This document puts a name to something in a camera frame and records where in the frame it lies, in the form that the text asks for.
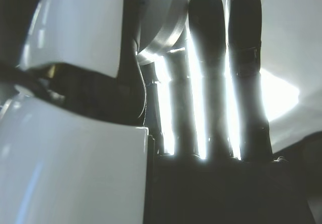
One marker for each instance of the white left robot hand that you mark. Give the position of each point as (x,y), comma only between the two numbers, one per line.
(75,168)

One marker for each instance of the grey tape measure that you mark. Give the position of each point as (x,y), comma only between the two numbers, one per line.
(163,17)

